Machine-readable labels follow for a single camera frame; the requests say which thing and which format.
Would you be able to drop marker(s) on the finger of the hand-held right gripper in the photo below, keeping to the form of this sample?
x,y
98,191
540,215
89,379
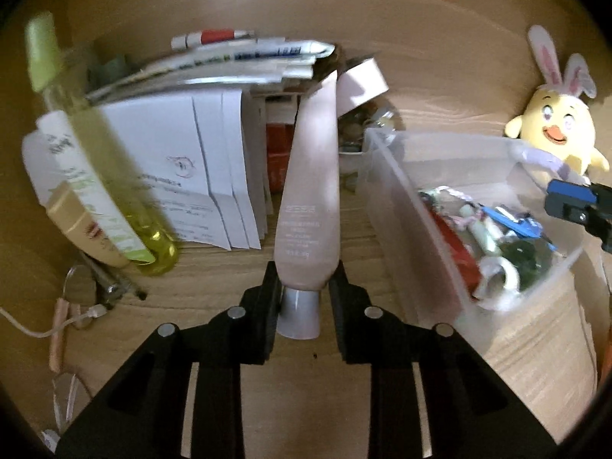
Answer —
x,y
597,224
569,195

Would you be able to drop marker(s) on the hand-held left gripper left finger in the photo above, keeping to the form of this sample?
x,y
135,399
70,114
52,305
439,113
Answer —
x,y
267,311

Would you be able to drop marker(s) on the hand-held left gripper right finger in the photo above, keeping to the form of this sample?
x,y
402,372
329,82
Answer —
x,y
342,311

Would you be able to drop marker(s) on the white pale green tube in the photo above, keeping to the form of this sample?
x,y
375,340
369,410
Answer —
x,y
483,234

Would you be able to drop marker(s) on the white tape roll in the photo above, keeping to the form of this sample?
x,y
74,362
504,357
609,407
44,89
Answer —
x,y
507,275

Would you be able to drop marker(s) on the clear plastic storage box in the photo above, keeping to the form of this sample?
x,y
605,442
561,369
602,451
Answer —
x,y
406,210

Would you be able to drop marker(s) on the pink beige tube grey cap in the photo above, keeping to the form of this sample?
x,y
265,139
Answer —
x,y
308,191

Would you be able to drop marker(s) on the red foil pouch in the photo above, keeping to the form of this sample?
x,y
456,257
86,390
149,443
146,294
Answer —
x,y
452,248

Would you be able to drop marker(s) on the yellow chick plush toy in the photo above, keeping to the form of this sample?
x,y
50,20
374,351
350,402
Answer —
x,y
564,129

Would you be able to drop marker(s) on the red white carton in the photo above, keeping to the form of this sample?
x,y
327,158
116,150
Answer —
x,y
278,172
279,138

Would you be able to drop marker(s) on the white bowl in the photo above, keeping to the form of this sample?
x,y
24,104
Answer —
x,y
351,162

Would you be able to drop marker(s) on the metal nail clipper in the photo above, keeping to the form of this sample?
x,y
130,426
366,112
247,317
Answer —
x,y
117,287

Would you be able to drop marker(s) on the folded white paper sheets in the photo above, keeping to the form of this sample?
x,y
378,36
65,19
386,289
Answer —
x,y
191,153

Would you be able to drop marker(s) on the yellow green spray bottle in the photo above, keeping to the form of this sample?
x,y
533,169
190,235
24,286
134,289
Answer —
x,y
110,177

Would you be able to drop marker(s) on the beige cosmetic tube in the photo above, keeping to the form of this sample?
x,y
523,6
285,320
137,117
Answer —
x,y
76,222

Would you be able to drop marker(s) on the small white carton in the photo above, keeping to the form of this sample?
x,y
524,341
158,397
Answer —
x,y
363,86

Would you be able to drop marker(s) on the stack of booklets and leaflets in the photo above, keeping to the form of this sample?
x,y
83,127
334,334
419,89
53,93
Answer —
x,y
215,64

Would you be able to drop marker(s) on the white tube green print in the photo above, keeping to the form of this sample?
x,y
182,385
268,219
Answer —
x,y
57,153

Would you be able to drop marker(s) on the red white marker pen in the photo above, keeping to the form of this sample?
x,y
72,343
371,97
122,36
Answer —
x,y
215,37

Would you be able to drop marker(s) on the dark green packet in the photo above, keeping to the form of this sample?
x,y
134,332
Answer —
x,y
112,69

